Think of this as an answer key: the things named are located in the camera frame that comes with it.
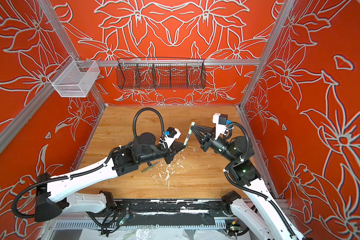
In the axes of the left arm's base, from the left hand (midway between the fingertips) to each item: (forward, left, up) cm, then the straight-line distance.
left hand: (184, 143), depth 63 cm
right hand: (+1, -3, +10) cm, 10 cm away
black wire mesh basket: (+54, +37, -1) cm, 65 cm away
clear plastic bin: (+41, +71, +2) cm, 83 cm away
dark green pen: (-11, +13, -2) cm, 17 cm away
